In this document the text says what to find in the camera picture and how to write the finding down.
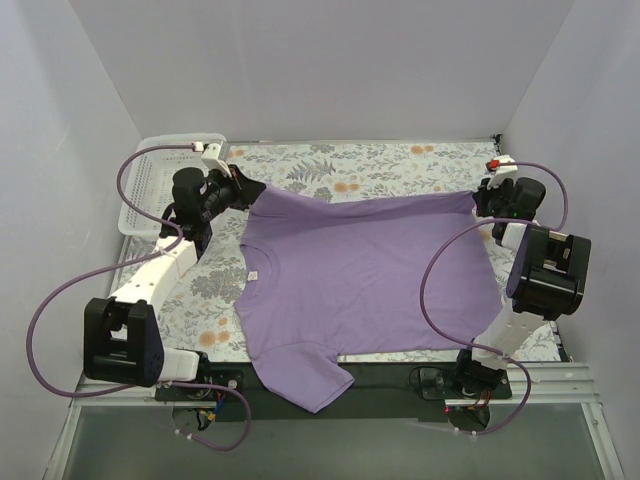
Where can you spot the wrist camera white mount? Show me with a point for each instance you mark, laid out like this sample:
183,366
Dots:
500,169
213,156

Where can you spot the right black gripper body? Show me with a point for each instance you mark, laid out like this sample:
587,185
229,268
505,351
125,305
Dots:
485,201

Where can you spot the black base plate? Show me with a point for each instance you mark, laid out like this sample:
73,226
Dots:
379,391

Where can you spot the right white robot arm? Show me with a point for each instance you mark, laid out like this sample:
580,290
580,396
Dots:
547,280

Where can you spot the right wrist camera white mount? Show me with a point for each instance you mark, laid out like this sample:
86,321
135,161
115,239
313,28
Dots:
500,169

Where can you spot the white plastic basket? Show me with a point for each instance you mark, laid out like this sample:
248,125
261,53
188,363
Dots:
149,182

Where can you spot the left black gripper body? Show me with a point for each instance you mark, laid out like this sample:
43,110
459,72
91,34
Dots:
236,185

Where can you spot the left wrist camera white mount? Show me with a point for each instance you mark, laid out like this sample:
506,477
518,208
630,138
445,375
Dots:
213,156

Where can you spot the aluminium frame rail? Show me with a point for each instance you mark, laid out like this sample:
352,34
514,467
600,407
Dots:
552,427

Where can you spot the floral table cloth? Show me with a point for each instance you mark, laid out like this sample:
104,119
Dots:
199,313

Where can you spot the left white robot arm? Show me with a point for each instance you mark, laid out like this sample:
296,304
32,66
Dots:
122,343

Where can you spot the purple t shirt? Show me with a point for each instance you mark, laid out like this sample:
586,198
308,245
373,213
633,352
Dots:
374,276

